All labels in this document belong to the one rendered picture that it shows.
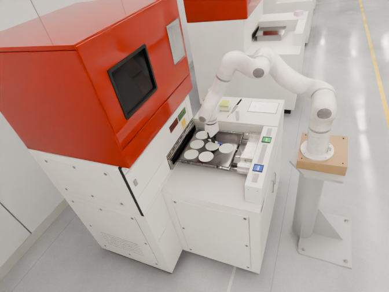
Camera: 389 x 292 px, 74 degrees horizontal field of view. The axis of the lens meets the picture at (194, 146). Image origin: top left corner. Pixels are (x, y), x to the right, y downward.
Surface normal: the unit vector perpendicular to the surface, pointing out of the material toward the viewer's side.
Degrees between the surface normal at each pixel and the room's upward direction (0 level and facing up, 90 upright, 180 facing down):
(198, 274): 0
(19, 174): 90
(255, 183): 0
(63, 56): 90
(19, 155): 90
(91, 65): 90
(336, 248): 0
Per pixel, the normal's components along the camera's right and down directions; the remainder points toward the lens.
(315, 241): -0.16, -0.76
